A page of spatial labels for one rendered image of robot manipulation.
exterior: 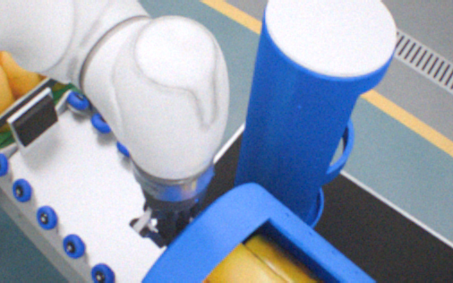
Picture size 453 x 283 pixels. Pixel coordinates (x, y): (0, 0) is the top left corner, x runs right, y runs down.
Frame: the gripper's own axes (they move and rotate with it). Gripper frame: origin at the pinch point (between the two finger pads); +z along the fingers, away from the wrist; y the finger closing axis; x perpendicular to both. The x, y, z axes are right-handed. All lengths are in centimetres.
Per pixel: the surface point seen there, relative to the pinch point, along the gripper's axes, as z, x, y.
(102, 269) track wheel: 17.8, -9.4, 7.7
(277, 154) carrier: 47, -11, -45
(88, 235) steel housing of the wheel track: 23.4, -17.9, 4.2
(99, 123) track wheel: 17.9, -31.0, -11.3
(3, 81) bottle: 11.4, -48.1, -1.7
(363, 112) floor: 116, -18, -120
